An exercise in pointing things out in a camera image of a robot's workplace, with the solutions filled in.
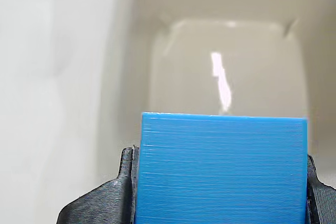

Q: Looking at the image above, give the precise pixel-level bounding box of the blue cube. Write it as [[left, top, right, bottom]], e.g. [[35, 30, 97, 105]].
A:
[[133, 111, 308, 224]]

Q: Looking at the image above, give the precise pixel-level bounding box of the white square plastic bin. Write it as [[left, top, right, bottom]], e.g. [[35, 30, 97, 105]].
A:
[[97, 0, 336, 180]]

